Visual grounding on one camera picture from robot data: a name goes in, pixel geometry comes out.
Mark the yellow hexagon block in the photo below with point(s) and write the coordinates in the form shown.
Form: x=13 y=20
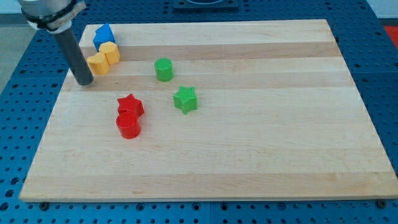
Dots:
x=111 y=51

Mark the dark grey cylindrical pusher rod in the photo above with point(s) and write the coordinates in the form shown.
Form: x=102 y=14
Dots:
x=68 y=44

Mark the red cylinder block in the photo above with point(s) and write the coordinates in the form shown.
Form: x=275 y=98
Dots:
x=128 y=125

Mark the blue pentagon block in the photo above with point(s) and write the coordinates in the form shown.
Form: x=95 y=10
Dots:
x=103 y=34

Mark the light wooden board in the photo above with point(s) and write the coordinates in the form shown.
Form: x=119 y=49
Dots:
x=279 y=118

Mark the green star block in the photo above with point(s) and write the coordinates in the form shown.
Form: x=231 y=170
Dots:
x=185 y=99

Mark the green cylinder block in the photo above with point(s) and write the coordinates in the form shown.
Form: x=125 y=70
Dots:
x=164 y=69

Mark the red star block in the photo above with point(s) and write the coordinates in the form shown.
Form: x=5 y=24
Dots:
x=130 y=104

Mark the yellow heart block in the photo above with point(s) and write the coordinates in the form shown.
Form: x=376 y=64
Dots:
x=98 y=64

